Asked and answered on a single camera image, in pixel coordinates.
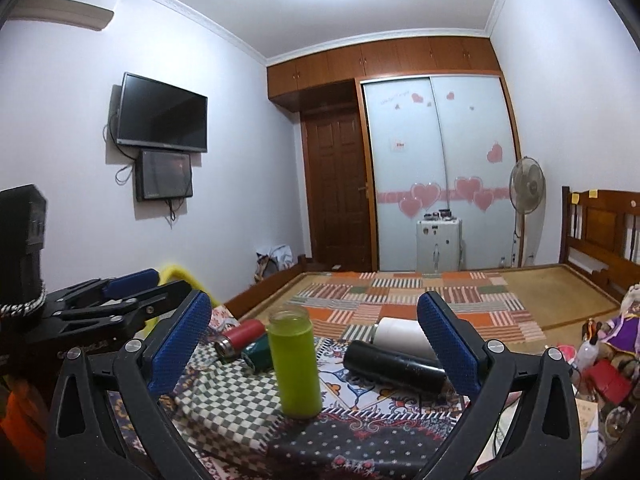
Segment red bottle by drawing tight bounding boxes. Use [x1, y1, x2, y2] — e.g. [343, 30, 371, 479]
[214, 319, 267, 360]

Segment white air conditioner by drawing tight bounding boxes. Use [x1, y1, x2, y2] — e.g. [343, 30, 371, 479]
[4, 0, 122, 31]

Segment floral patterned tablecloth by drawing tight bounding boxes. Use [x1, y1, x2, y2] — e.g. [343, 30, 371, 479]
[107, 304, 501, 480]

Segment wooden bed footboard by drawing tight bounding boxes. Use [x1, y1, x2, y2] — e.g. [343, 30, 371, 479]
[220, 254, 312, 322]

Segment black bottle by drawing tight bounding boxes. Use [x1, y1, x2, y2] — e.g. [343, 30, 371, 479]
[343, 340, 448, 402]

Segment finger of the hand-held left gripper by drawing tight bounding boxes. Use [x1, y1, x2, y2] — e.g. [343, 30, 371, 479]
[52, 280, 194, 343]
[49, 268, 161, 312]

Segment green bottle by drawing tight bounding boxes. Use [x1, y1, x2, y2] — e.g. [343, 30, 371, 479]
[266, 305, 325, 420]

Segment standing electric fan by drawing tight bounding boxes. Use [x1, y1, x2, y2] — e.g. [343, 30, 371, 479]
[508, 156, 547, 268]

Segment white bottle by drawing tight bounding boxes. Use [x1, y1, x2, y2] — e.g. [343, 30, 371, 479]
[375, 316, 441, 367]

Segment dark wooden door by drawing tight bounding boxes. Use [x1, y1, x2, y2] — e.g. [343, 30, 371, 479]
[301, 107, 374, 272]

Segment bag of clothes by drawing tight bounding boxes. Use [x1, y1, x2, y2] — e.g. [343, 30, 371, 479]
[255, 244, 294, 282]

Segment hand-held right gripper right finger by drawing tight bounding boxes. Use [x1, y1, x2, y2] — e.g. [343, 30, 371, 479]
[416, 290, 584, 480]

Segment clear spray bottle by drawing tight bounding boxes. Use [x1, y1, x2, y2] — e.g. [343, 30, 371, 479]
[575, 329, 602, 377]

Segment wall-mounted black television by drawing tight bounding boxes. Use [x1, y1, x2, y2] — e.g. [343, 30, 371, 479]
[116, 72, 209, 154]

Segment wooden overhead cabinets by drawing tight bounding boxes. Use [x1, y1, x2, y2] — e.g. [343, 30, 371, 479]
[266, 36, 504, 111]

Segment red box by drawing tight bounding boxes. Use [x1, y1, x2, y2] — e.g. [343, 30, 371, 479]
[582, 359, 634, 407]

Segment wooden bed headboard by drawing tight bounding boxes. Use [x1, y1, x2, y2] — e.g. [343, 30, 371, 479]
[560, 186, 640, 302]

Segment patchwork striped blanket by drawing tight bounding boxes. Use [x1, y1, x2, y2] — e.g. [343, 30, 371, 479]
[289, 271, 547, 345]

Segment teal cup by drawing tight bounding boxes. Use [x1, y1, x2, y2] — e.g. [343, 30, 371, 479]
[241, 342, 275, 375]

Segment doll in purple dress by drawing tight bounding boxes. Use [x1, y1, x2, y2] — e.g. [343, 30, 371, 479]
[602, 282, 640, 362]

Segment checked grey white cloth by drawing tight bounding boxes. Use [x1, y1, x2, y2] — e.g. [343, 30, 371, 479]
[170, 330, 282, 457]

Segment sliding wardrobe with pink hearts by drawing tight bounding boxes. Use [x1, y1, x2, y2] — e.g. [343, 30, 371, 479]
[356, 75, 524, 274]

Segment small black wall monitor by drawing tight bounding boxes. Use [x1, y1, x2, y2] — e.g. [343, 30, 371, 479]
[135, 148, 194, 202]

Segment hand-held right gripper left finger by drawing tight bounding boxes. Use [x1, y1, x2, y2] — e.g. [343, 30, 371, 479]
[47, 287, 221, 480]

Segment yellow plastic chair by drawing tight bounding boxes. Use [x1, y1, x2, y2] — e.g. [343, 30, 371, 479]
[157, 262, 219, 307]

